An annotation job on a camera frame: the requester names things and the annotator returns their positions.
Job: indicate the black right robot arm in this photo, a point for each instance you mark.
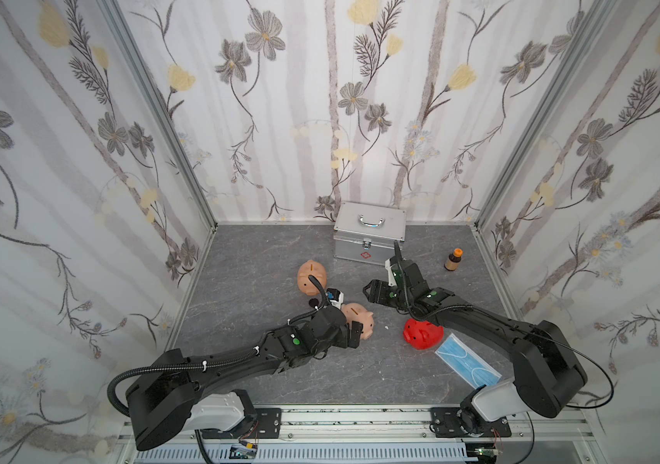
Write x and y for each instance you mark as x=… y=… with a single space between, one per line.
x=547 y=374

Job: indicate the small brown orange-capped bottle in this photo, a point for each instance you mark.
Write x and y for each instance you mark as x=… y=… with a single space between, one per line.
x=454 y=260

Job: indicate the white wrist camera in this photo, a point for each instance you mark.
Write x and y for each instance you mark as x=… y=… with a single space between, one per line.
x=335 y=297
x=392 y=269

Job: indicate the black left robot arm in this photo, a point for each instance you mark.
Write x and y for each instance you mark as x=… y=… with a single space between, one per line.
x=159 y=399

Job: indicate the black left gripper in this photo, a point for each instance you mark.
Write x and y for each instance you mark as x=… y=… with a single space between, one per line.
x=350 y=333

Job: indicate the pink piggy bank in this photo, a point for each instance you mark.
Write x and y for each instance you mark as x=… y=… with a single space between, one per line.
x=355 y=312
x=308 y=273

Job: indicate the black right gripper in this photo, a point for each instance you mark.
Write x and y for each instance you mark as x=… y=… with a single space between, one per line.
x=381 y=291

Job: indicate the red piggy bank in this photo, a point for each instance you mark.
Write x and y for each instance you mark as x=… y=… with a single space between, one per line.
x=422 y=335

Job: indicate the silver aluminium first aid case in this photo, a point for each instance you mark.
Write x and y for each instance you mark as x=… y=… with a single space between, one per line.
x=367 y=233

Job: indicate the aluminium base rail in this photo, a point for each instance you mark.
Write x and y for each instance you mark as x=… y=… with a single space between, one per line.
x=376 y=434

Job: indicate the blue face mask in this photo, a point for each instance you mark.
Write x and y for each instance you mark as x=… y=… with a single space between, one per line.
x=470 y=367

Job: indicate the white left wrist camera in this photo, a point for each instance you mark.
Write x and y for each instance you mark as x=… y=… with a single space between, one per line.
x=335 y=297

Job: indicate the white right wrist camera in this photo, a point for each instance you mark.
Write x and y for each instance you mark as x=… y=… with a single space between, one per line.
x=392 y=269

